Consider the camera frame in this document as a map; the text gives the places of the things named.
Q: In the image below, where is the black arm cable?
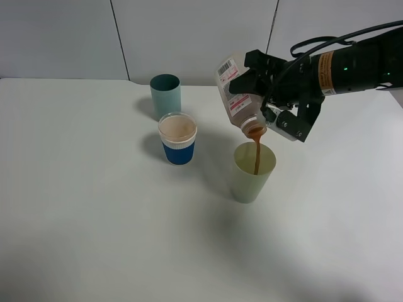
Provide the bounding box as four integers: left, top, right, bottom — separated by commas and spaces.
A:
261, 20, 403, 109

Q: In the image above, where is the blue sleeved glass cup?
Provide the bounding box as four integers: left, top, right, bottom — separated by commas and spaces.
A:
158, 112, 197, 165

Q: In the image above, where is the teal plastic cup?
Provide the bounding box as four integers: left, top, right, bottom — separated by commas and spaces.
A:
150, 74, 181, 120

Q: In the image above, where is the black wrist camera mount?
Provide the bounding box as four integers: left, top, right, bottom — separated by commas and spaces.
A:
260, 96, 325, 142

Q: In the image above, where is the pale green plastic cup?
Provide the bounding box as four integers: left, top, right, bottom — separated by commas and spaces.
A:
230, 142, 276, 204

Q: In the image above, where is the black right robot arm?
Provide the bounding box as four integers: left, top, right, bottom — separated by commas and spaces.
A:
229, 28, 402, 109

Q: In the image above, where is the pink labelled drink bottle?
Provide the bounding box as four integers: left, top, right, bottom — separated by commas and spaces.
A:
214, 53, 267, 138

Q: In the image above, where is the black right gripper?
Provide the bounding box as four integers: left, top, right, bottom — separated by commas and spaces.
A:
229, 50, 324, 109

